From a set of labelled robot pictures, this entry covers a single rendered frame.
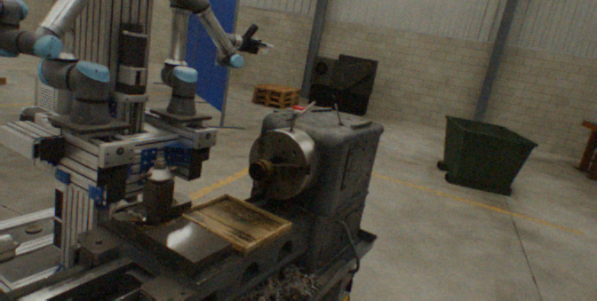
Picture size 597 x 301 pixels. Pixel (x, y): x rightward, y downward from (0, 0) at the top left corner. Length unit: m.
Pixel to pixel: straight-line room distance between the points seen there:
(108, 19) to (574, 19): 10.91
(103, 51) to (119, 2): 0.23
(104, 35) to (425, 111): 10.25
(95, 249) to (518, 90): 10.92
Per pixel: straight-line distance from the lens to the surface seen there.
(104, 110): 1.77
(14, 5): 1.62
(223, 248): 1.28
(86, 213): 2.21
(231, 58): 2.15
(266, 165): 1.62
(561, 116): 11.76
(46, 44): 1.51
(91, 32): 2.02
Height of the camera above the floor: 1.62
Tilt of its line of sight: 13 degrees down
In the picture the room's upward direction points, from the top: 10 degrees clockwise
